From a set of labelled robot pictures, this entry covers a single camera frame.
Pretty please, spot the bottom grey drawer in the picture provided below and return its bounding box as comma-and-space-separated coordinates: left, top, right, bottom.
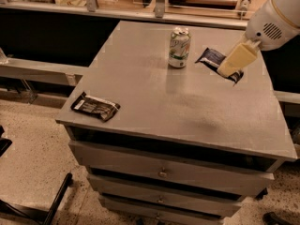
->
98, 195, 224, 225

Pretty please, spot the green white 7up can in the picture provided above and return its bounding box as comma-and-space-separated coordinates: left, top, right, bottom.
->
168, 27, 191, 68

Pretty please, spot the grey drawer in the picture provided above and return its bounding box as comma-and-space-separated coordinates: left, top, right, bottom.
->
69, 141, 274, 197
98, 195, 224, 225
87, 174, 241, 217

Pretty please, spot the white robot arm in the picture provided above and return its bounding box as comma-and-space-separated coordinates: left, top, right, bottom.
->
217, 0, 300, 78

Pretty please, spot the grey metal shelf rail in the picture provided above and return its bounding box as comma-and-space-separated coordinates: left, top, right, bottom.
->
0, 58, 88, 86

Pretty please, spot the black object on floor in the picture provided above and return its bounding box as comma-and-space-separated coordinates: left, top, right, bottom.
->
262, 212, 292, 225

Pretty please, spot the middle grey drawer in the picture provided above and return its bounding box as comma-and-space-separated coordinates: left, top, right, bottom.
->
87, 174, 241, 217

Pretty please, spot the black chair leg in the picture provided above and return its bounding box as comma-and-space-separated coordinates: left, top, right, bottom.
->
0, 172, 74, 225

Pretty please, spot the black snack bar wrapper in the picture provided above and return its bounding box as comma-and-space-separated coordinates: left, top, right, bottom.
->
70, 92, 121, 122

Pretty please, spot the top grey drawer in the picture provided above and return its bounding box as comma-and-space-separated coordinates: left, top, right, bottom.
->
69, 141, 274, 197

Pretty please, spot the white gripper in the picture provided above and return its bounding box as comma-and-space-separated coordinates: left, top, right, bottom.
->
217, 0, 300, 78

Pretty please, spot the blue rxbar blueberry wrapper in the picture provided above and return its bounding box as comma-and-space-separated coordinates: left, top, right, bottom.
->
196, 48, 244, 83

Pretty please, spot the grey drawer cabinet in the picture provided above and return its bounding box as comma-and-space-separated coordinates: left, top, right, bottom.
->
55, 20, 298, 225

